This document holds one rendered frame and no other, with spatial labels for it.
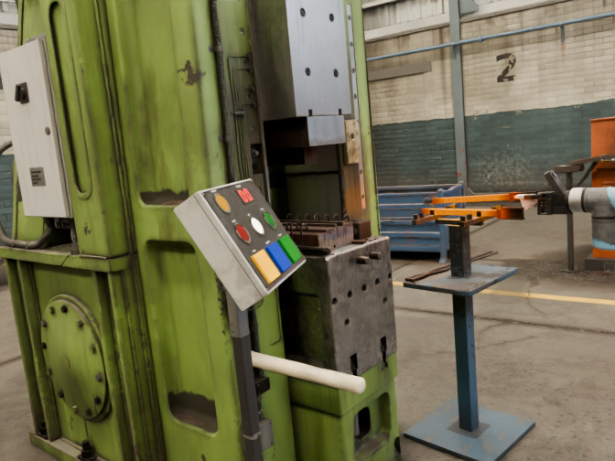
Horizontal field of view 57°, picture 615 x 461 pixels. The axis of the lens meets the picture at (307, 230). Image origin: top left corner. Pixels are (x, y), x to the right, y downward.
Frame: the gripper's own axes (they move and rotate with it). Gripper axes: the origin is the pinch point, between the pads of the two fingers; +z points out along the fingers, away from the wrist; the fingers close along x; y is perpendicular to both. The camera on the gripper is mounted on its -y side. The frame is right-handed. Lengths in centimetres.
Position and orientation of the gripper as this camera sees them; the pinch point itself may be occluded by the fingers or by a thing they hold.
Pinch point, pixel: (518, 195)
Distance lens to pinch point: 235.3
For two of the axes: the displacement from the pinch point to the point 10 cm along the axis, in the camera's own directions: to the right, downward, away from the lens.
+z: -7.0, -0.3, 7.1
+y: 0.9, 9.9, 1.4
